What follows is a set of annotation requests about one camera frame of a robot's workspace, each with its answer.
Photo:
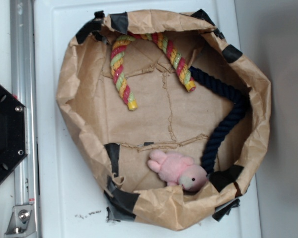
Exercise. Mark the aluminium extrusion rail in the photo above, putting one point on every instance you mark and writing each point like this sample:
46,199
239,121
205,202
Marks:
26,182

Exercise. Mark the pink plush toy animal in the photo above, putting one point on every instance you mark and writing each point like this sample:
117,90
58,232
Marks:
177,169

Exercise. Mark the metal corner bracket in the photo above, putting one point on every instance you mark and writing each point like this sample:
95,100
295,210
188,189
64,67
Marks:
22,222

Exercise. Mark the brown paper bag bin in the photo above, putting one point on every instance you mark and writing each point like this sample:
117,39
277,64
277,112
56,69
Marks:
138,81

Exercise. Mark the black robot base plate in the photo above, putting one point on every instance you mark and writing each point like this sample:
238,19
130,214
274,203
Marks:
12,133

